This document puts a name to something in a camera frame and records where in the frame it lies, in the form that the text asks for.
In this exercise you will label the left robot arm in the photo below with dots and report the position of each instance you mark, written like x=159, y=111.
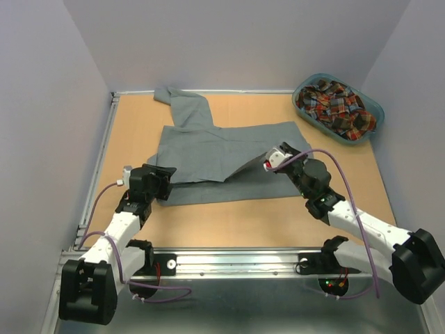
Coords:
x=90, y=285

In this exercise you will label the grey long sleeve shirt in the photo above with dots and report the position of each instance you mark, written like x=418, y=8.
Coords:
x=219, y=164

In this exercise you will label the aluminium front rail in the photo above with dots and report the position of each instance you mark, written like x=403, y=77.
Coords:
x=255, y=263

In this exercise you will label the aluminium rail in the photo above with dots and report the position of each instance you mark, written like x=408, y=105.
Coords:
x=255, y=263
x=208, y=91

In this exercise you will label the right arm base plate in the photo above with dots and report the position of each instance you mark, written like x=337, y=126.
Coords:
x=320, y=263

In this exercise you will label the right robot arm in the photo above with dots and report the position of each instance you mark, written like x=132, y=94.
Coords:
x=341, y=212

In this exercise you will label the aluminium back rail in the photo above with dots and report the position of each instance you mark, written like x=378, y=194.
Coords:
x=208, y=91

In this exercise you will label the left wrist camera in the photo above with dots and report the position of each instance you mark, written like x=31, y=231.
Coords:
x=124, y=180

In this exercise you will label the plaid long sleeve shirt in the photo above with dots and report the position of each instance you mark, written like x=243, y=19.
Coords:
x=337, y=108

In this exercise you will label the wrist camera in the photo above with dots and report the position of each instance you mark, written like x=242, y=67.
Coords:
x=274, y=158
x=124, y=180

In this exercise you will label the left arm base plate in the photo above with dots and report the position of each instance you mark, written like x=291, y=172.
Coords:
x=165, y=263

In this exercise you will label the teal plastic basket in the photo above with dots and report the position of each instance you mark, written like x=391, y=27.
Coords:
x=373, y=107

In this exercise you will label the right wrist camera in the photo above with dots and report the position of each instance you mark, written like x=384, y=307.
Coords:
x=274, y=158

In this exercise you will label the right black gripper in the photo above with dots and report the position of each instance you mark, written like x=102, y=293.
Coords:
x=288, y=148

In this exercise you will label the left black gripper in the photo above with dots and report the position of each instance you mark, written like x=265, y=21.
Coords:
x=162, y=176

